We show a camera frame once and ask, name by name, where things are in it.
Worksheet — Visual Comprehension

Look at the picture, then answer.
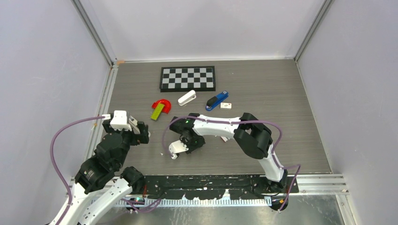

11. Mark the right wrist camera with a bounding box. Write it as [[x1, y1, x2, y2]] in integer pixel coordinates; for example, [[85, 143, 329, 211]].
[[168, 140, 189, 160]]

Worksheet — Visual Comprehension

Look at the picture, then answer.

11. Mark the blue stapler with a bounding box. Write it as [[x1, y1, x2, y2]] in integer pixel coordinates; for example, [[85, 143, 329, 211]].
[[205, 90, 229, 111]]

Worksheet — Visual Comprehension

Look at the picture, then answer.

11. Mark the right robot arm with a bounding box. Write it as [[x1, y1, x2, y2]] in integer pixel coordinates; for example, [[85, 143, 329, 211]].
[[161, 112, 288, 192]]

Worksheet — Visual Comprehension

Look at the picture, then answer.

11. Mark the green lego brick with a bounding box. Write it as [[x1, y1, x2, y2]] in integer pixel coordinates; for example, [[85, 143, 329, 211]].
[[150, 103, 165, 121]]

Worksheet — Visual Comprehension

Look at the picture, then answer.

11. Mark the red arch toy block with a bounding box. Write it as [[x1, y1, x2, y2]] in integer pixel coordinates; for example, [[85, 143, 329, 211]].
[[152, 99, 172, 114]]

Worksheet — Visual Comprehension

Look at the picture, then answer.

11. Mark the checkerboard calibration board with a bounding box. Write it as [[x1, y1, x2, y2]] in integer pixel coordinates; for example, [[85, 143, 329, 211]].
[[159, 66, 216, 92]]

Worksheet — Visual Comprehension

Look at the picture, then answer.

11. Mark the white staple box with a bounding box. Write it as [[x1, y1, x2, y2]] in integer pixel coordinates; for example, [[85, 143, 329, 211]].
[[220, 102, 232, 109]]

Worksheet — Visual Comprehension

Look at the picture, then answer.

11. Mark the black and white stapler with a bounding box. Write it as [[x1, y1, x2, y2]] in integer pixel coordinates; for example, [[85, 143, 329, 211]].
[[129, 115, 151, 138]]

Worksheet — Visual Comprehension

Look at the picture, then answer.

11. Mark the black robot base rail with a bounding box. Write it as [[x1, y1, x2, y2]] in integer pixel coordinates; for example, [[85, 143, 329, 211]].
[[113, 173, 299, 201]]

